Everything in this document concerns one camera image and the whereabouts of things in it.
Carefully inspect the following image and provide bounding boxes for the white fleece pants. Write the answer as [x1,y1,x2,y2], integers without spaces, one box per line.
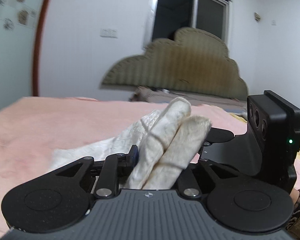
[49,97,211,190]

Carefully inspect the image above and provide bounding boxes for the person right hand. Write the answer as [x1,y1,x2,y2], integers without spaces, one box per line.
[290,188,300,204]

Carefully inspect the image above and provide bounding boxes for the brown pillow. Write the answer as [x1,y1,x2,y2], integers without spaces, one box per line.
[129,86,247,112]

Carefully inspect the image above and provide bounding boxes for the olive upholstered headboard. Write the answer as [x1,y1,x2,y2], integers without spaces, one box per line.
[102,27,248,100]

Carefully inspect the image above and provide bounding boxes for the dark window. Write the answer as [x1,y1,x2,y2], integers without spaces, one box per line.
[143,0,232,47]

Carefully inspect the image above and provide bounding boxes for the glass wardrobe door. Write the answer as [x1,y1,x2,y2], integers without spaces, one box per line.
[0,0,43,110]

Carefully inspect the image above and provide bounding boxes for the brown wooden door frame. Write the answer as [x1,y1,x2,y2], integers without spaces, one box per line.
[32,0,50,96]

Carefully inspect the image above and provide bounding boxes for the white wall socket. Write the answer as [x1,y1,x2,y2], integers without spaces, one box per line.
[100,28,118,38]

